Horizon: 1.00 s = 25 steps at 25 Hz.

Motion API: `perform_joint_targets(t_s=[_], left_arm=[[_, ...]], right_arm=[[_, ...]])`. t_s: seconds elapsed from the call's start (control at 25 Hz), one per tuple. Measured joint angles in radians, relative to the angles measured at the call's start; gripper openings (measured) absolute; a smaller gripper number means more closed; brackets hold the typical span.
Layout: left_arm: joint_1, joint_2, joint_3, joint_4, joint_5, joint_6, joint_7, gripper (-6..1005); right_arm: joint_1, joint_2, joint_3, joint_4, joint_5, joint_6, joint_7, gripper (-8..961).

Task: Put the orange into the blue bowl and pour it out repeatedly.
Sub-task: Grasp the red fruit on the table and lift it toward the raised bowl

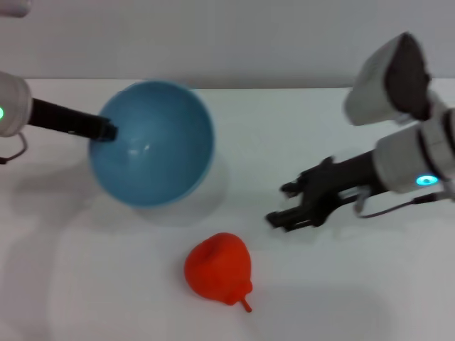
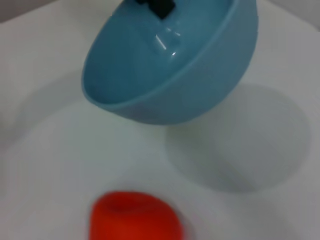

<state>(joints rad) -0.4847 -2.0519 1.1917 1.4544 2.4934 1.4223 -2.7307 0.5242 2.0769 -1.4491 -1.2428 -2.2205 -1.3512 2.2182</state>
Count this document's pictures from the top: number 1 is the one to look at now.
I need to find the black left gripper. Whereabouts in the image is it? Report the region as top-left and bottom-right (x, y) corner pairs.
(28, 98), (118, 143)

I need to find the left black cable silver plug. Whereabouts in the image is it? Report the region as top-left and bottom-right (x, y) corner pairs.
(0, 133), (29, 166)

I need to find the blue bowl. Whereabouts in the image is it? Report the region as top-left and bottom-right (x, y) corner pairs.
(88, 80), (215, 209)

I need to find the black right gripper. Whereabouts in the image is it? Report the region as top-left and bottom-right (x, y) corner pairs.
(265, 150), (383, 232)

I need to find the orange fruit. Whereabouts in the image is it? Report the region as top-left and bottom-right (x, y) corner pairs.
(183, 232), (254, 314)

